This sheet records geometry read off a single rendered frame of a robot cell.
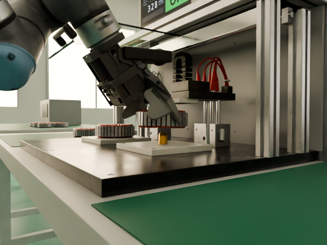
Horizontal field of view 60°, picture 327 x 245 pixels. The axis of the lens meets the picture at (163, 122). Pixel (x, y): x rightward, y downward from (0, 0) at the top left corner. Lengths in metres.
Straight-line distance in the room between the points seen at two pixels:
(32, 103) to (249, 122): 4.76
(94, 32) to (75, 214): 0.33
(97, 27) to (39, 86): 4.84
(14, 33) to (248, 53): 0.54
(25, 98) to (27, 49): 4.83
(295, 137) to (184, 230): 0.42
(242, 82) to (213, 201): 0.51
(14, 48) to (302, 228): 0.40
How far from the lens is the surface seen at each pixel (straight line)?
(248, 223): 0.27
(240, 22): 0.60
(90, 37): 0.53
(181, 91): 0.63
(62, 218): 0.35
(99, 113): 5.63
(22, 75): 0.45
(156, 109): 0.53
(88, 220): 0.28
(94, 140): 0.77
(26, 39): 0.47
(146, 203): 0.31
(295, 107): 0.62
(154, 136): 0.87
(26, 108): 5.29
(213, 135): 0.67
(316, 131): 0.67
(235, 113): 0.79
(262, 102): 0.54
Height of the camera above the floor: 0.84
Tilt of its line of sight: 1 degrees down
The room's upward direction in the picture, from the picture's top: straight up
